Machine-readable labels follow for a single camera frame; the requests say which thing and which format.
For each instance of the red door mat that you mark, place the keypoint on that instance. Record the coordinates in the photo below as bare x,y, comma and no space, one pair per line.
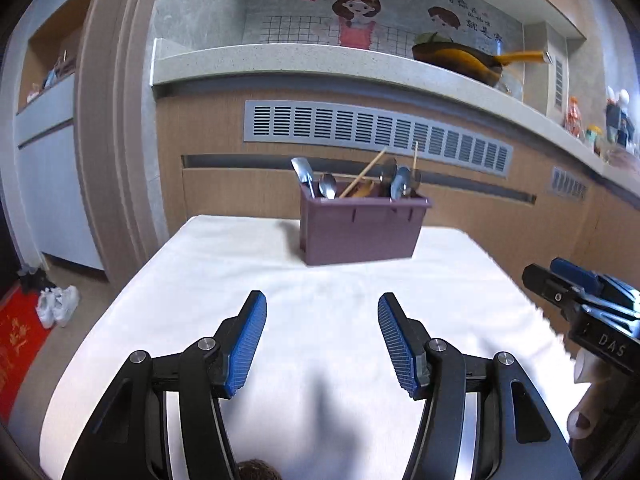
21,338

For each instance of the black handled metal spoon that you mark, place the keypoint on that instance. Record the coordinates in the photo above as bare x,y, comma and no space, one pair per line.
387,175

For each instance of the black shoes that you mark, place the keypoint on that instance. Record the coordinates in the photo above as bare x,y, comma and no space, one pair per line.
33,280

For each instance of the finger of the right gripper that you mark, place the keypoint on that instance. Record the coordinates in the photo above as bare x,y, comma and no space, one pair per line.
575,272
549,286

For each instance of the kitchen countertop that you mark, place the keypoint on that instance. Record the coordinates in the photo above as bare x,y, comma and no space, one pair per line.
171,62

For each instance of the wooden chopstick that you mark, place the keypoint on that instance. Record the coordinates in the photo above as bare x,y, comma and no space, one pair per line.
362,173
415,164

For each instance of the cream tablecloth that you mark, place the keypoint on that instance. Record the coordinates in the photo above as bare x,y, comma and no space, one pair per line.
322,400

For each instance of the white sneaker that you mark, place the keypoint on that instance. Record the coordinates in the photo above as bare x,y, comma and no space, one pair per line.
44,309
65,302

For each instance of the large grey vent grille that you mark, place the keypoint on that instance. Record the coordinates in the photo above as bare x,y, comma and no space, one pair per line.
371,129

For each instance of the small grey vent grille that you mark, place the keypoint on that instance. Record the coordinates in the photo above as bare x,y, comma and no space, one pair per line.
564,184

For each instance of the shovel handle metal spoon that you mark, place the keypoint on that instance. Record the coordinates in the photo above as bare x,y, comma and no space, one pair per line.
304,173

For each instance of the orange frying pan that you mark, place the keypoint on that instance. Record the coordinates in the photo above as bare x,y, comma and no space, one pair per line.
473,63

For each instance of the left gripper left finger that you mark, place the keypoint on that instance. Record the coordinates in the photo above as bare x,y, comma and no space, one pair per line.
126,436

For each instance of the purple plastic utensil caddy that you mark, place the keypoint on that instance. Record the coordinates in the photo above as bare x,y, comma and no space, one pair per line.
365,229

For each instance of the brown wooden spoon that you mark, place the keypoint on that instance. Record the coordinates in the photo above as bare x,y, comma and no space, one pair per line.
365,189

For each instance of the orange bottle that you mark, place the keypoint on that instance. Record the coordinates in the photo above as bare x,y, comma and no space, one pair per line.
573,119

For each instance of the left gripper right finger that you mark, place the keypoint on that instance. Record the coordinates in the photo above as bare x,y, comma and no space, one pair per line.
516,436

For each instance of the person's right hand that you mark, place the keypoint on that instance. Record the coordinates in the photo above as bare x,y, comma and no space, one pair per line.
604,384

